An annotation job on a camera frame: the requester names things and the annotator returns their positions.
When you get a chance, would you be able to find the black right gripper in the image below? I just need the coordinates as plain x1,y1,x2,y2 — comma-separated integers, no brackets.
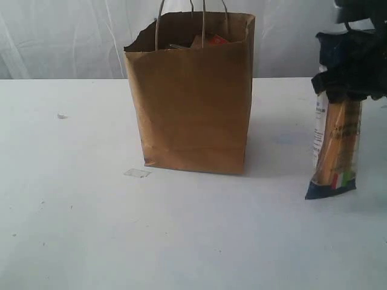
311,1,386,102

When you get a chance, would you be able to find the spaghetti packet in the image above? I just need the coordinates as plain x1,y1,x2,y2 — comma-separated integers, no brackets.
304,31,363,201

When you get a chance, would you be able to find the brown pouch with orange label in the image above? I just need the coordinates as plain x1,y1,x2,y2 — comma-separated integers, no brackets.
190,34,229,48

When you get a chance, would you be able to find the brown paper bag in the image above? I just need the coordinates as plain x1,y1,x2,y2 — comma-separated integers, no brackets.
124,10,255,174

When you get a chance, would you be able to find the clear tape patch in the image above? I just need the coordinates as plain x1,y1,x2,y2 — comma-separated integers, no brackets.
124,169,151,178

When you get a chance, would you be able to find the small white paper scrap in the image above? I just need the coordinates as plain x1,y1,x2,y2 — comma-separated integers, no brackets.
57,114,68,120

